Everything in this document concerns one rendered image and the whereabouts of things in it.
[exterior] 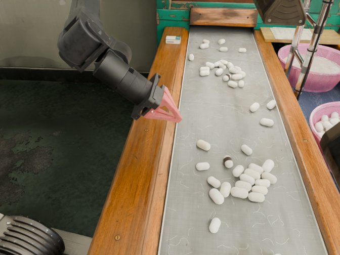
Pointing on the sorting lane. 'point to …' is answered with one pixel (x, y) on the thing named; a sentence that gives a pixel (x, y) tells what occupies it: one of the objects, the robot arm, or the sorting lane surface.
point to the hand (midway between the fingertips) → (177, 118)
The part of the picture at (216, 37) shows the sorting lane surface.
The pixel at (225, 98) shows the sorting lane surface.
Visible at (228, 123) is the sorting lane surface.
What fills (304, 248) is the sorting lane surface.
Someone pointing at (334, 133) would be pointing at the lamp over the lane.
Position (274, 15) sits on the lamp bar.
